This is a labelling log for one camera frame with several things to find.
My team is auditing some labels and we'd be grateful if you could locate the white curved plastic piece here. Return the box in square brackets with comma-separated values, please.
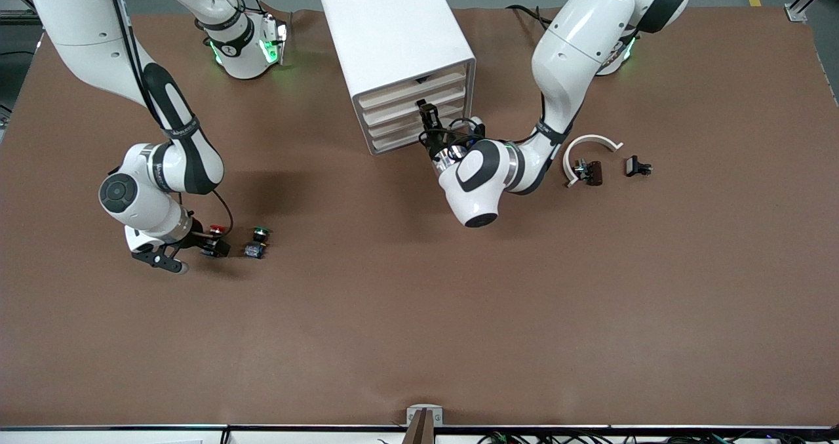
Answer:
[562, 134, 623, 188]

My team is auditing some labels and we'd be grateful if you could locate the green push button switch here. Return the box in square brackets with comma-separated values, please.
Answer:
[244, 226, 273, 260]

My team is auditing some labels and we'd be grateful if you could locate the brown vertical post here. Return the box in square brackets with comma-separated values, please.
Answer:
[402, 409, 436, 444]

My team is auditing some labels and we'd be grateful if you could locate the brown table mat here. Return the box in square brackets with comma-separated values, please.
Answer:
[0, 6, 839, 428]

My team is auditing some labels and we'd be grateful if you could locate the red push button switch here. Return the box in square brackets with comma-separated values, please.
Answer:
[201, 223, 227, 257]

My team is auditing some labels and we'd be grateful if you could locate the dark brown metal component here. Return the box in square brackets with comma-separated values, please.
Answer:
[574, 159, 604, 187]

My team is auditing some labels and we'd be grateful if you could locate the grey metal bracket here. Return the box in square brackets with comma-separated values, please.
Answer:
[406, 404, 444, 427]

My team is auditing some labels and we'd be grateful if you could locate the black base cable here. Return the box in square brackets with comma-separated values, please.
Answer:
[506, 3, 558, 28]

